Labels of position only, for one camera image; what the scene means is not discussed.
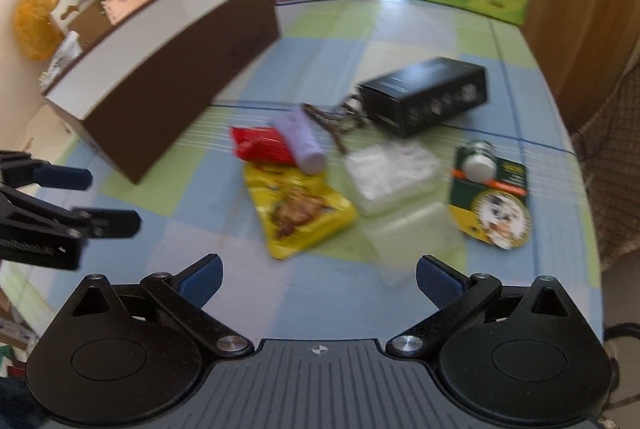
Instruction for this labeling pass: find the clear plastic case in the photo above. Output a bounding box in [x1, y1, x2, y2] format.
[364, 201, 463, 287]

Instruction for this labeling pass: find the yellow plastic bag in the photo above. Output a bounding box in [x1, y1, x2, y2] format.
[14, 0, 68, 61]

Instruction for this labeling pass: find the green card with white bottle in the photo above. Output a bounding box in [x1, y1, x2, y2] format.
[447, 141, 532, 251]

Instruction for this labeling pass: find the black cardboard box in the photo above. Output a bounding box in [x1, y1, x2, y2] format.
[354, 57, 488, 140]

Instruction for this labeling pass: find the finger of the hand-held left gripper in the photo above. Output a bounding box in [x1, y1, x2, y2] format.
[0, 151, 93, 190]
[0, 186, 142, 241]

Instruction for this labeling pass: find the yellow snack packet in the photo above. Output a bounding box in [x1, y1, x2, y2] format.
[242, 161, 358, 261]

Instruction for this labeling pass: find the purple tube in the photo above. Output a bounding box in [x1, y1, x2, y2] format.
[270, 105, 327, 176]

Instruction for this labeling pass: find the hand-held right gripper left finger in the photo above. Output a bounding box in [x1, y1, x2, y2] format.
[70, 254, 253, 358]

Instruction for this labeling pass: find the brown patterned chair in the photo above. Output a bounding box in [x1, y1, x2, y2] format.
[570, 59, 640, 275]

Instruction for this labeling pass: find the red snack packet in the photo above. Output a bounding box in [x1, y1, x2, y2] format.
[229, 125, 298, 167]

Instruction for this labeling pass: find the brown storage box white inside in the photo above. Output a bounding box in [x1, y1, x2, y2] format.
[42, 0, 282, 186]

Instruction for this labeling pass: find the brown braided cord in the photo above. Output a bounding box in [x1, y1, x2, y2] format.
[300, 94, 373, 154]

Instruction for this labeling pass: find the open cardboard box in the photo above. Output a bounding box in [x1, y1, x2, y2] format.
[49, 0, 183, 52]

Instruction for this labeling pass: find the wooden cabinet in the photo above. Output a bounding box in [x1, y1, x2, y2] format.
[520, 0, 640, 130]

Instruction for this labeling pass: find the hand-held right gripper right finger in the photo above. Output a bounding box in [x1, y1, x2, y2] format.
[389, 254, 572, 358]

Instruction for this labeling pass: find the blue rectangular packet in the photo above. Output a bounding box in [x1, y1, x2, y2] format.
[342, 143, 443, 217]

